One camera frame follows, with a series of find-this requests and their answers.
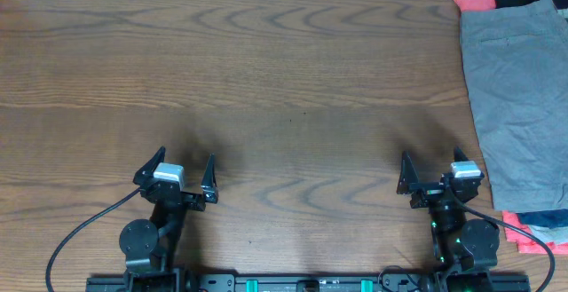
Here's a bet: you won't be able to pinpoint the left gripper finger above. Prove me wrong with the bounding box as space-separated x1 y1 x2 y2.
133 146 166 186
201 154 218 204

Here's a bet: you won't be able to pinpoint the grey shorts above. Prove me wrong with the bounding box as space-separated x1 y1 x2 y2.
460 0 567 212

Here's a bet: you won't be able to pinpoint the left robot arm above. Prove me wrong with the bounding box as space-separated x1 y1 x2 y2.
119 147 218 291

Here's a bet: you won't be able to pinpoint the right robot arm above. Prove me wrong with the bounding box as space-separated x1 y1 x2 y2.
397 147 500 292

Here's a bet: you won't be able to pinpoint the light grey garment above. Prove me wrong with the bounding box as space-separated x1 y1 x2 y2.
528 225 568 245

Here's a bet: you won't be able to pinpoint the red printed shirt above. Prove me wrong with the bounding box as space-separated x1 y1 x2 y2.
454 0 546 254

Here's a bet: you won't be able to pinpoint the left black cable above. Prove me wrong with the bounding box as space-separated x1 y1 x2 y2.
45 186 144 292

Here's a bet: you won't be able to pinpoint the black cable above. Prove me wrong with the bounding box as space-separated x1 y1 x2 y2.
45 186 144 292
447 185 556 292

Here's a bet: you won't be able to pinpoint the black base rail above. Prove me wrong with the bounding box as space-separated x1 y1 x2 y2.
85 272 531 292

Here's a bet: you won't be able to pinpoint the right black cable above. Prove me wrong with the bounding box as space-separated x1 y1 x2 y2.
447 185 556 292

